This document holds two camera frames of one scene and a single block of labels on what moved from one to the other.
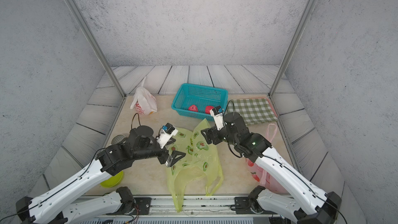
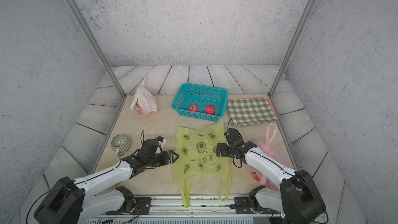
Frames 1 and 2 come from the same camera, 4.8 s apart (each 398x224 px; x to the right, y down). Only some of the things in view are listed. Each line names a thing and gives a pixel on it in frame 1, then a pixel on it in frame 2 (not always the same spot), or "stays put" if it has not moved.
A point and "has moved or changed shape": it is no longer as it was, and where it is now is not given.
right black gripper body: [218, 136] → [226, 151]
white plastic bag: [144, 101] stays put
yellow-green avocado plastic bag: [200, 157] has moved or changed shape
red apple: [208, 108] stays put
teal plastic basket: [196, 101] stays put
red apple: [193, 108] stays put
